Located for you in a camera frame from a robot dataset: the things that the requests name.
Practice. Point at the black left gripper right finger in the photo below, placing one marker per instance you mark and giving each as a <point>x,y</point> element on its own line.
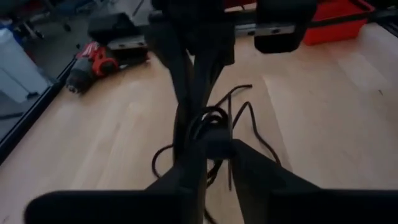
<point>252,186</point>

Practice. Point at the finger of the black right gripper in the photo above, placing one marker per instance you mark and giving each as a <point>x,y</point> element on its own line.
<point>180,81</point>
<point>211,71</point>

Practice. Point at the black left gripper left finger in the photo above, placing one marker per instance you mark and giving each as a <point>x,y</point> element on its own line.
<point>192,186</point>

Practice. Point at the red storage bin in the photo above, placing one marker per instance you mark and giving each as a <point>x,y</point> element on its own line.
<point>236,3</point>

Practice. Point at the red tray black insert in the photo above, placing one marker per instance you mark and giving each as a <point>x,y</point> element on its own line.
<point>335,28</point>

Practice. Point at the office chair base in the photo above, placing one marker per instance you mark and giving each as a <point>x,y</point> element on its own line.
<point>66,27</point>

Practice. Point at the white floor unit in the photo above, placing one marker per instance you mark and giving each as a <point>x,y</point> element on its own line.
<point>15,68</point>

